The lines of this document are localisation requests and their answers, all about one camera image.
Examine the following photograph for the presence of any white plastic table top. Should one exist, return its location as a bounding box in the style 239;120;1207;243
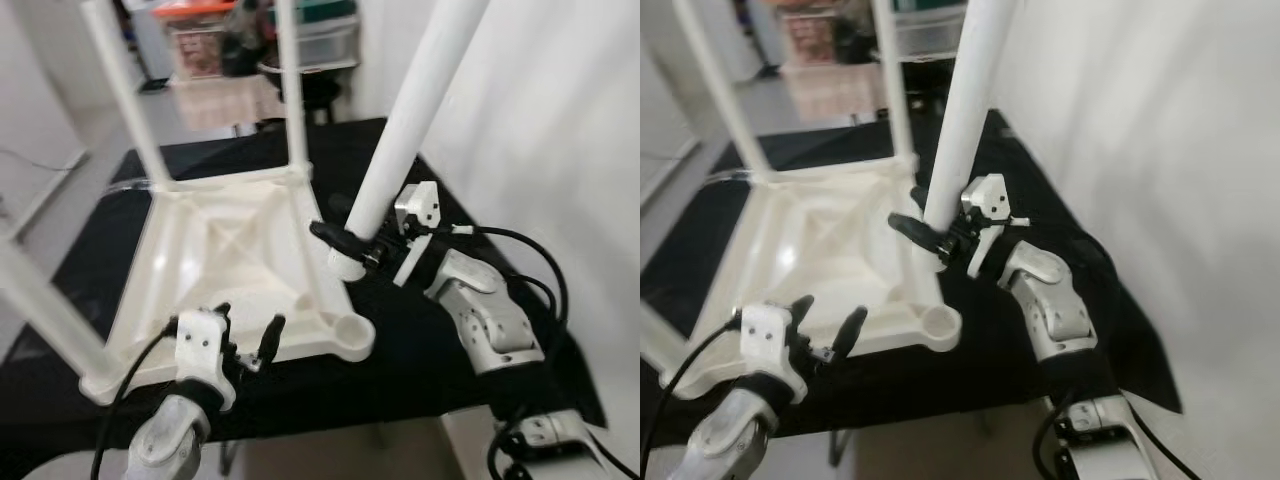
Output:
665;155;963;401
80;165;376;406

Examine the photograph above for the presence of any black stool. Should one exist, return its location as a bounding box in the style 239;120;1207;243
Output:
905;60;952;112
255;95;342;127

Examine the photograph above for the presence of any black tablecloth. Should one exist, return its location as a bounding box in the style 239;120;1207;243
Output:
640;108;1183;441
0;118;606;451

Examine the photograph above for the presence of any beige cloth covered table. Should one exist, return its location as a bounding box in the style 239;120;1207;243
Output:
170;75;287;131
783;62;882;123

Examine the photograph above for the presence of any clear container green lid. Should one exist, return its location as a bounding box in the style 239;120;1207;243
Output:
295;0;362;74
890;0;967;62

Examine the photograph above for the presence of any black bag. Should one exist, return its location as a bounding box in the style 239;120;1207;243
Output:
222;0;277;77
835;0;877;64

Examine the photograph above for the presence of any red printed cardboard box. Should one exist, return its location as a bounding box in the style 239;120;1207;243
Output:
172;22;227;81
785;8;840;67

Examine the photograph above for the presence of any orange lid container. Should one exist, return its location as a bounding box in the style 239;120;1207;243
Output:
150;0;241;26

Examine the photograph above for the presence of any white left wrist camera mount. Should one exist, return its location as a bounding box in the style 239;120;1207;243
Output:
740;303;809;404
178;310;238;411

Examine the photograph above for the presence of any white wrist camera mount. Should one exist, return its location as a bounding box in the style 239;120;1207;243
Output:
393;182;444;287
960;173;1032;280
178;310;238;411
740;303;809;404

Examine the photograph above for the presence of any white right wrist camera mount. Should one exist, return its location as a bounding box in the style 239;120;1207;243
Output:
960;173;1032;280
393;182;444;287

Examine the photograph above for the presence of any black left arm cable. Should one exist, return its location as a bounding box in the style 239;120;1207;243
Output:
90;318;182;480
640;315;746;471

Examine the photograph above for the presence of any long black wall cable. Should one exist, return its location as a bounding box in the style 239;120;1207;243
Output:
0;145;87;172

